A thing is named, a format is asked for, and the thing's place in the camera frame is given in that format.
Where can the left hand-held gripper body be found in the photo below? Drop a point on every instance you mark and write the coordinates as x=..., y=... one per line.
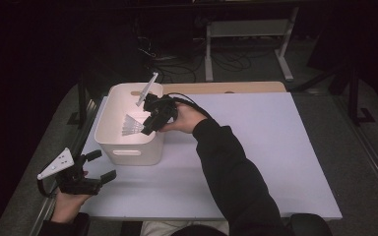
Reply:
x=75, y=183

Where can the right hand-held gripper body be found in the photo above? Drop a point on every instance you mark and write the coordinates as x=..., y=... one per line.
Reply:
x=160, y=109

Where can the white feather shuttlecock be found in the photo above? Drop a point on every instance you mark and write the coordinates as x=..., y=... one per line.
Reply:
x=131, y=126

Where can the white plastic storage bin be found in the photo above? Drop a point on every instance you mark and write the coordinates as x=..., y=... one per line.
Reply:
x=124, y=147

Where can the person's left hand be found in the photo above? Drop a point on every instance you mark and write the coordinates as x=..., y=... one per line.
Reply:
x=67, y=206

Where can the person's right hand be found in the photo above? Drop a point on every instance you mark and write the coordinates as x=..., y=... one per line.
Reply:
x=185, y=119

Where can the black metal stand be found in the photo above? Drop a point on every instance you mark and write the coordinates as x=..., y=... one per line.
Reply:
x=82, y=98
x=354, y=98

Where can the person's lap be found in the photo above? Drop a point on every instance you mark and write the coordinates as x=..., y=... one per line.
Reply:
x=157, y=227

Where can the white board mat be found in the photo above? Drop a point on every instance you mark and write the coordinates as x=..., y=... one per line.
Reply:
x=275, y=141

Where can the white metal desk frame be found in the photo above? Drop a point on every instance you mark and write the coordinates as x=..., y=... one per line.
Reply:
x=249, y=29

